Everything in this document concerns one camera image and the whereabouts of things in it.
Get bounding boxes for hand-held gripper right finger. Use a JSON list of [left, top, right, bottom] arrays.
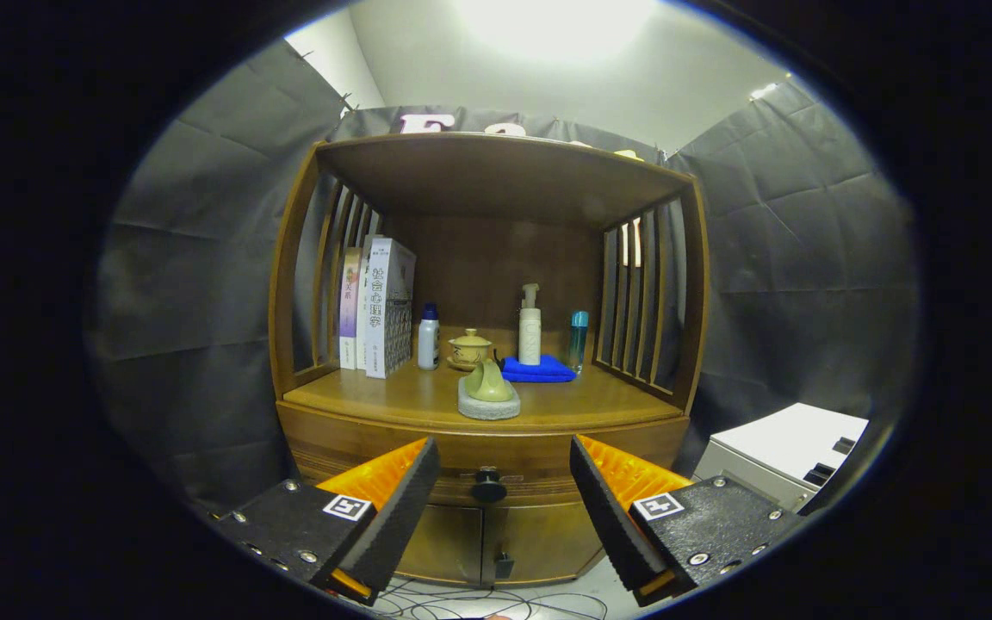
[[569, 435, 803, 608]]

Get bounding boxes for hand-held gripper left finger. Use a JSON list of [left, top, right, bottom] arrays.
[[216, 437, 443, 606]]

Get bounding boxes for black round drawer knob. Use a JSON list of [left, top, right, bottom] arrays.
[[471, 466, 508, 505]]

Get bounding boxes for brown wooden drawer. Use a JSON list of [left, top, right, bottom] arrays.
[[276, 400, 691, 509]]

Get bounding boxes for green handled grey scrub brush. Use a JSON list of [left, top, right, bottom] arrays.
[[457, 359, 522, 421]]

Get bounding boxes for wooden cabinet door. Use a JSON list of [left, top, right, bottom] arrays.
[[397, 505, 484, 586], [481, 502, 605, 586]]

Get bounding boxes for brown wooden countertop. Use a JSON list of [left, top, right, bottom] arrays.
[[281, 349, 686, 433]]

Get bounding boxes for brown wooden cabinet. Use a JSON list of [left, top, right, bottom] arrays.
[[268, 131, 712, 589]]

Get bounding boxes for blue folded cloth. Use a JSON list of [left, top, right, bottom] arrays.
[[500, 354, 577, 384]]

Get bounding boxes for clear bottle teal cap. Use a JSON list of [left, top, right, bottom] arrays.
[[568, 311, 589, 375]]

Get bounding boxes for white bottle blue cap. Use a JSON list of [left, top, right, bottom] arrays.
[[417, 302, 441, 371]]

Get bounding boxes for yellow lidded teacup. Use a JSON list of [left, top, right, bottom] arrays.
[[447, 328, 493, 372]]

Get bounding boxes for thin white book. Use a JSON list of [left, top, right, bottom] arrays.
[[355, 234, 372, 373]]

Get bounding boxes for white pump bottle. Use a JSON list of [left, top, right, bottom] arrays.
[[518, 283, 543, 367]]

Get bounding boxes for thick white patterned book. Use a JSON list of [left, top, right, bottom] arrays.
[[365, 238, 417, 380]]

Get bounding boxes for purple book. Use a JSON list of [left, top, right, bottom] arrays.
[[338, 248, 363, 371]]

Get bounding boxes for tangle of black cables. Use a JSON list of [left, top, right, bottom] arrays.
[[371, 575, 609, 620]]

